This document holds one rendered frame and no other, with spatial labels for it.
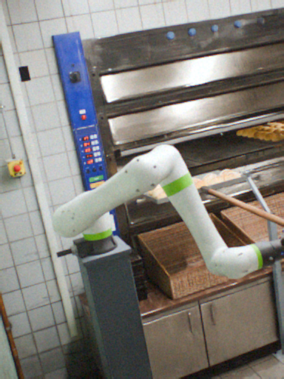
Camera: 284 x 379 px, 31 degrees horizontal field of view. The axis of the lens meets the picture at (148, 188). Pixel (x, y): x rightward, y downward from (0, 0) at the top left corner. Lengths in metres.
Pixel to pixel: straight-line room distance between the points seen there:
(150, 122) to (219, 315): 1.26
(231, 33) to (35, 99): 1.34
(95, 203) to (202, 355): 1.60
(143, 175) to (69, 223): 0.39
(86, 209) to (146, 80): 1.52
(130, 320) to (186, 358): 0.97
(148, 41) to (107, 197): 1.64
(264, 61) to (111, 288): 2.04
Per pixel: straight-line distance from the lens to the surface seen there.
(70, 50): 3.09
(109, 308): 2.19
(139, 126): 3.22
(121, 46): 3.21
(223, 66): 3.45
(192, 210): 1.86
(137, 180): 1.70
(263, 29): 3.63
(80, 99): 3.09
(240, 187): 3.56
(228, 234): 3.35
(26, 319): 3.37
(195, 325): 3.08
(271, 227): 3.04
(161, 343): 3.04
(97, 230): 2.09
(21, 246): 3.20
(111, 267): 2.13
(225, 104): 3.46
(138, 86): 3.21
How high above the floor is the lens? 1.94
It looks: 14 degrees down
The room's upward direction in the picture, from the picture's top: 10 degrees counter-clockwise
